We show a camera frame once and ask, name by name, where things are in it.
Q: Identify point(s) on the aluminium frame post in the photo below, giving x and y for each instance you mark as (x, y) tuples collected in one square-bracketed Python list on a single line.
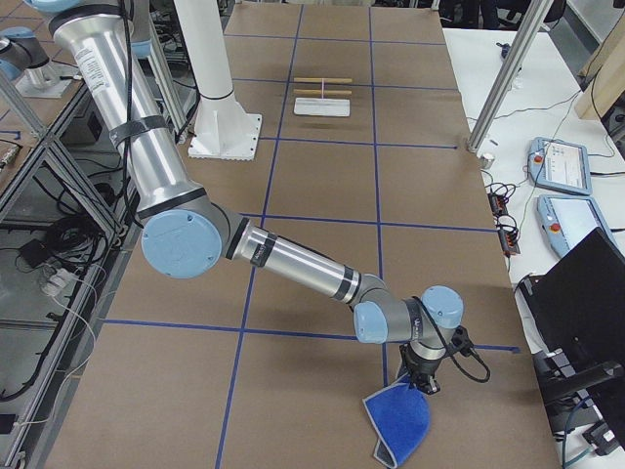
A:
[(525, 35)]

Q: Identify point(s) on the black cable connector strip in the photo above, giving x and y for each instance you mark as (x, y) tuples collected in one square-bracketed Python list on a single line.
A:
[(498, 196)]

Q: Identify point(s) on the blue grey towel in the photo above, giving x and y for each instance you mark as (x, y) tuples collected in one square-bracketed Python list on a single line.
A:
[(400, 416)]

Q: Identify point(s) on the lower teach pendant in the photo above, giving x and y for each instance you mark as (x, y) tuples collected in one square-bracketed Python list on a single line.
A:
[(567, 219)]

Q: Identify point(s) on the teach pendant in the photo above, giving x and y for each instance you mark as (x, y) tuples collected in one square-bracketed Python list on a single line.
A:
[(559, 166), (567, 219)]

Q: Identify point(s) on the upper teach pendant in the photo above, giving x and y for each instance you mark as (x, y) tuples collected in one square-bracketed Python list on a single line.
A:
[(559, 166)]

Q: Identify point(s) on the small metal cylinder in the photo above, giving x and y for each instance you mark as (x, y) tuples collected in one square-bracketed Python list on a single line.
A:
[(486, 160)]

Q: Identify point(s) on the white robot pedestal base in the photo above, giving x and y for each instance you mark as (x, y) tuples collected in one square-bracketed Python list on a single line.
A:
[(222, 127)]

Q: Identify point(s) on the white towel rack wooden bars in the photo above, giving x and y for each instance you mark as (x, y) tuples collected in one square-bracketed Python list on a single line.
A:
[(322, 101)]

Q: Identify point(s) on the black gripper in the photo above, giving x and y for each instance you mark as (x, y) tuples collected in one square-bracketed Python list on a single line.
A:
[(419, 367)]

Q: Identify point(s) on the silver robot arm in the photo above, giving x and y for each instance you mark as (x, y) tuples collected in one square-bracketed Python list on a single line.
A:
[(25, 62), (185, 233)]

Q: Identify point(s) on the brown paper table cover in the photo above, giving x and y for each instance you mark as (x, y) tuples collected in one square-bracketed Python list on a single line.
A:
[(376, 211)]

